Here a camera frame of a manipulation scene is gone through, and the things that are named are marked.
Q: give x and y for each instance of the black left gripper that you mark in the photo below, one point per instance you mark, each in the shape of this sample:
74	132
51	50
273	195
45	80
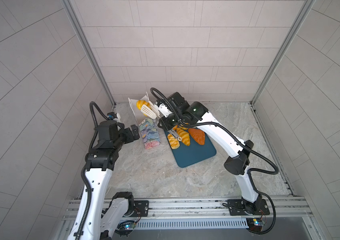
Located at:
130	138

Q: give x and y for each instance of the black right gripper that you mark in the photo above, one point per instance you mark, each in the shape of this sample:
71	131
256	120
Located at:
166	125

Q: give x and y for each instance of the reddish brown fake croissant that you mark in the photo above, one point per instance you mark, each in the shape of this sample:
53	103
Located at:
198	135

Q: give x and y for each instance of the ridged fake bread loaf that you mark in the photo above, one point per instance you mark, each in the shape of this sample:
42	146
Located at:
174	143

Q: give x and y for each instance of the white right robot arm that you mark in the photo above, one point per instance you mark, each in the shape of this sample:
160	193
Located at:
199	117

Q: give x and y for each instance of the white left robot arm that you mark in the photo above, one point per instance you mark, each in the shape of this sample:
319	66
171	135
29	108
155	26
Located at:
91	223

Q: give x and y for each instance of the long fake croissant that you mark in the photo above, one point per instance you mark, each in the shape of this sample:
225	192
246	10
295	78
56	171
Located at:
185	137

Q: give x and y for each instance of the dark teal plastic tray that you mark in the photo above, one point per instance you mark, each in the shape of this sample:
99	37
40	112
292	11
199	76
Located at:
188	155

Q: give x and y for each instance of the left green circuit board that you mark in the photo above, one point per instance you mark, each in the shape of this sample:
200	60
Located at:
127	225

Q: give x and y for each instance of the green circuit board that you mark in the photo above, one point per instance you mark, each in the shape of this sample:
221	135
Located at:
127	225
255	224

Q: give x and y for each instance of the right green circuit board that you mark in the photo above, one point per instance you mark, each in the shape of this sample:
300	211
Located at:
255	224

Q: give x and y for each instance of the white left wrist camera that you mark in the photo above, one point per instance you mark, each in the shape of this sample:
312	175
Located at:
114	116

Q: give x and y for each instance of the floral paper bag white handles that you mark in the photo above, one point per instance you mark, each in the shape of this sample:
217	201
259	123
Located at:
147	126

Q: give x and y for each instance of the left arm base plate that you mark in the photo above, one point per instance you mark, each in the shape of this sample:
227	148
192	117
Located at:
140	209

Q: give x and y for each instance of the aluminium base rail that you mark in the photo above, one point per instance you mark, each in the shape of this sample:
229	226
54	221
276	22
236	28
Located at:
213	213

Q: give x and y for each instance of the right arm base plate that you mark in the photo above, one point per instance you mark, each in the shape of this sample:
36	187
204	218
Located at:
245	208

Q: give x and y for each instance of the aluminium corner post left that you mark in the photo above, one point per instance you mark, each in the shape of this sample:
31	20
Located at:
68	7

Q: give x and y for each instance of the aluminium corner post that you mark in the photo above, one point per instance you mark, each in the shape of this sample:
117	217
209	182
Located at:
68	7
296	25

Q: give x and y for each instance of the aluminium corner post right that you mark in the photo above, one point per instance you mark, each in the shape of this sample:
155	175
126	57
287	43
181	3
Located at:
296	25

